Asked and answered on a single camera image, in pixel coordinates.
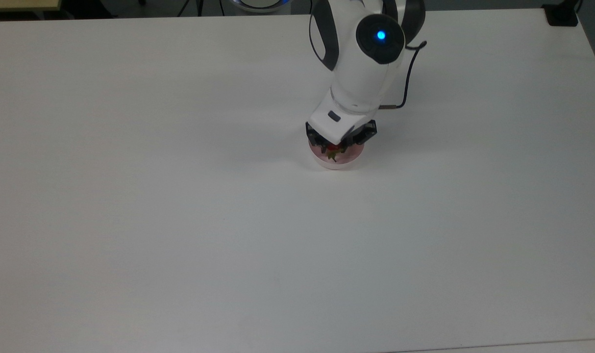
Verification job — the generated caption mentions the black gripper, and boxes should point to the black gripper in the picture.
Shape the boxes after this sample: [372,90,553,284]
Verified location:
[305,119,378,151]

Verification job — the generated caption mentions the pink plastic bowl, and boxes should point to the pink plastic bowl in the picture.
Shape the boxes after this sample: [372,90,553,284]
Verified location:
[309,137,366,171]

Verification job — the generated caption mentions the black stand legs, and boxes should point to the black stand legs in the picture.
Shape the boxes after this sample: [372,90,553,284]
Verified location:
[177,0,206,17]

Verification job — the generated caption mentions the wooden desk top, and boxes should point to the wooden desk top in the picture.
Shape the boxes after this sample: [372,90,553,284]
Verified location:
[0,0,63,13]

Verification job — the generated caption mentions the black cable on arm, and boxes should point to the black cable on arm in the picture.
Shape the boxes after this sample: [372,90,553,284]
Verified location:
[378,41,428,110]

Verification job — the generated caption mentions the black mount base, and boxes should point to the black mount base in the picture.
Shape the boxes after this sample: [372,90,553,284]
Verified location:
[542,0,581,27]

